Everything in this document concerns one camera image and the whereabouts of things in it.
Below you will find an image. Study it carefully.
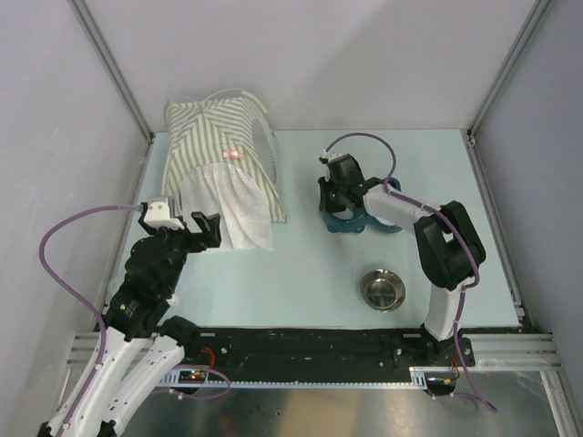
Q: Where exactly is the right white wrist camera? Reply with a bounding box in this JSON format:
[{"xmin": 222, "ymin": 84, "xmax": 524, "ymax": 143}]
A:
[{"xmin": 319, "ymin": 150, "xmax": 342, "ymax": 165}]

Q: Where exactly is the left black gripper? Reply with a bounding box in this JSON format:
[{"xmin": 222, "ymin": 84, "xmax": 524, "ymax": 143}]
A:
[{"xmin": 140, "ymin": 210, "xmax": 220, "ymax": 293}]

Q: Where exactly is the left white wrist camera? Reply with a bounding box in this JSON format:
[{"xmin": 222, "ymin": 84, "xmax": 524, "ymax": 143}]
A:
[{"xmin": 138, "ymin": 196, "xmax": 186, "ymax": 236}]

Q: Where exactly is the striped green white pet tent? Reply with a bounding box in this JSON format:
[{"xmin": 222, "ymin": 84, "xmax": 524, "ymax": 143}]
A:
[{"xmin": 161, "ymin": 88, "xmax": 287, "ymax": 250}]

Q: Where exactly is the teal double bowl stand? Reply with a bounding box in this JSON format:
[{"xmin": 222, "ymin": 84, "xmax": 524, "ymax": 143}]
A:
[{"xmin": 318, "ymin": 177, "xmax": 402, "ymax": 234}]

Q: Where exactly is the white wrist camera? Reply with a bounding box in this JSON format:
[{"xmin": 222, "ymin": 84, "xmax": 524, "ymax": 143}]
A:
[
  {"xmin": 138, "ymin": 196, "xmax": 186, "ymax": 236},
  {"xmin": 319, "ymin": 150, "xmax": 342, "ymax": 165}
]

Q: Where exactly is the stainless steel bowl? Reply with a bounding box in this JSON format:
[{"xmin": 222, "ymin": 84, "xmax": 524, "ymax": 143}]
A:
[{"xmin": 360, "ymin": 269, "xmax": 406, "ymax": 312}]

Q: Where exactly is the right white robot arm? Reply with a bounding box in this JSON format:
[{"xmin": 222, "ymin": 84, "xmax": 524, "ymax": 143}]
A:
[{"xmin": 318, "ymin": 152, "xmax": 486, "ymax": 365}]

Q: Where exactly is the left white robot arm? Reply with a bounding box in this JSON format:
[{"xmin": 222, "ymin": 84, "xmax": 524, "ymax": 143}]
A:
[{"xmin": 38, "ymin": 205, "xmax": 221, "ymax": 436}]

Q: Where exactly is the white slotted cable duct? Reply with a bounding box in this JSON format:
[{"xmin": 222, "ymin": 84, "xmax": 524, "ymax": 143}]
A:
[{"xmin": 156, "ymin": 368, "xmax": 455, "ymax": 391}]

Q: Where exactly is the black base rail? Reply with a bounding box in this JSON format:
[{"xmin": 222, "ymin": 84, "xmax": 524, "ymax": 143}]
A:
[{"xmin": 179, "ymin": 328, "xmax": 476, "ymax": 384}]

